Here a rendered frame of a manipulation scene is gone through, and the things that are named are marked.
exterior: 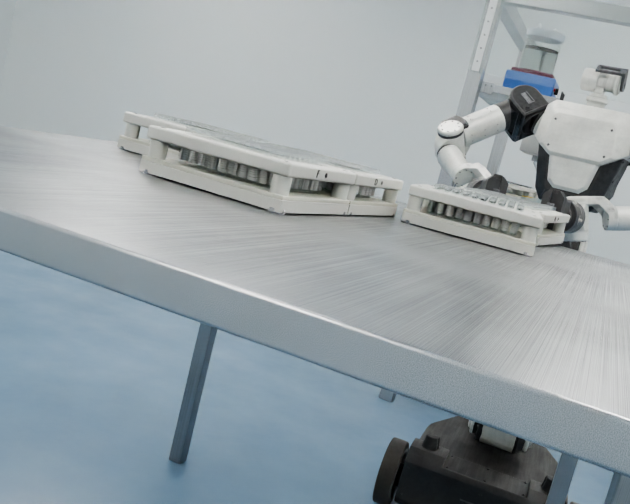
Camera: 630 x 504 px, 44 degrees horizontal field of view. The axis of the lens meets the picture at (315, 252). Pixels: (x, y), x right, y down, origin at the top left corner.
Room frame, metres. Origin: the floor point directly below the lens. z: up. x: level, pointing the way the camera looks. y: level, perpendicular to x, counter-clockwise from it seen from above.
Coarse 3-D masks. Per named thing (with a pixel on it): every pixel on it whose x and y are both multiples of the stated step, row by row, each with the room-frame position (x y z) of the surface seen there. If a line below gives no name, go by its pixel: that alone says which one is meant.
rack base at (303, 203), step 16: (144, 160) 1.16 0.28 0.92; (160, 160) 1.15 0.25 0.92; (176, 160) 1.21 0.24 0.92; (160, 176) 1.14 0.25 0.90; (176, 176) 1.13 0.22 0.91; (192, 176) 1.12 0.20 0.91; (208, 176) 1.11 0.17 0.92; (224, 176) 1.14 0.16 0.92; (224, 192) 1.10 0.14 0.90; (240, 192) 1.09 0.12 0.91; (256, 192) 1.08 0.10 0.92; (288, 208) 1.09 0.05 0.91; (304, 208) 1.13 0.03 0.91; (320, 208) 1.19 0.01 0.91; (336, 208) 1.24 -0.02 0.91
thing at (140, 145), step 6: (120, 138) 1.48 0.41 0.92; (126, 138) 1.48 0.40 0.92; (132, 138) 1.47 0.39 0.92; (138, 138) 1.52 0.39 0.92; (120, 144) 1.48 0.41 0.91; (126, 144) 1.48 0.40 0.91; (132, 144) 1.47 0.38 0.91; (138, 144) 1.47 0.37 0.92; (144, 144) 1.46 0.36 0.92; (132, 150) 1.47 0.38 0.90; (138, 150) 1.47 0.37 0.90; (144, 150) 1.46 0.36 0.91; (168, 150) 1.44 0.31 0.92; (174, 150) 1.44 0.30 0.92; (168, 156) 1.44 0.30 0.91; (174, 156) 1.43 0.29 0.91
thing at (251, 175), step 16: (192, 128) 1.18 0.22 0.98; (240, 144) 1.14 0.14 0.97; (256, 144) 1.16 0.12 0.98; (192, 160) 1.17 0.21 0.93; (208, 160) 1.18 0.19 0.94; (224, 160) 1.15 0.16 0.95; (304, 160) 1.20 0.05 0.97; (320, 160) 1.24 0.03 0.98; (240, 176) 1.14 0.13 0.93; (256, 176) 1.13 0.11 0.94; (272, 176) 1.12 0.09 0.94; (304, 192) 1.21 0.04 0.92; (320, 192) 1.26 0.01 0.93
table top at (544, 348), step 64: (0, 128) 1.29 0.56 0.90; (0, 192) 0.69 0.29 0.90; (64, 192) 0.78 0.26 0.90; (128, 192) 0.90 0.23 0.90; (192, 192) 1.07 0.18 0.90; (64, 256) 0.60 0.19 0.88; (128, 256) 0.58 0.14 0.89; (192, 256) 0.62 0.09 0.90; (256, 256) 0.69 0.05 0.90; (320, 256) 0.79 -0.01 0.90; (384, 256) 0.91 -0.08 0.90; (448, 256) 1.08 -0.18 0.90; (512, 256) 1.32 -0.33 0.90; (576, 256) 1.69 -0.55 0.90; (256, 320) 0.54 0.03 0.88; (320, 320) 0.52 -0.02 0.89; (384, 320) 0.56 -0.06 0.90; (448, 320) 0.62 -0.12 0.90; (512, 320) 0.70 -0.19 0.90; (576, 320) 0.79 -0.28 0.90; (384, 384) 0.51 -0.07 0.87; (448, 384) 0.49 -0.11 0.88; (512, 384) 0.48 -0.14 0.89; (576, 384) 0.51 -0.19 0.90; (576, 448) 0.46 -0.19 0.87
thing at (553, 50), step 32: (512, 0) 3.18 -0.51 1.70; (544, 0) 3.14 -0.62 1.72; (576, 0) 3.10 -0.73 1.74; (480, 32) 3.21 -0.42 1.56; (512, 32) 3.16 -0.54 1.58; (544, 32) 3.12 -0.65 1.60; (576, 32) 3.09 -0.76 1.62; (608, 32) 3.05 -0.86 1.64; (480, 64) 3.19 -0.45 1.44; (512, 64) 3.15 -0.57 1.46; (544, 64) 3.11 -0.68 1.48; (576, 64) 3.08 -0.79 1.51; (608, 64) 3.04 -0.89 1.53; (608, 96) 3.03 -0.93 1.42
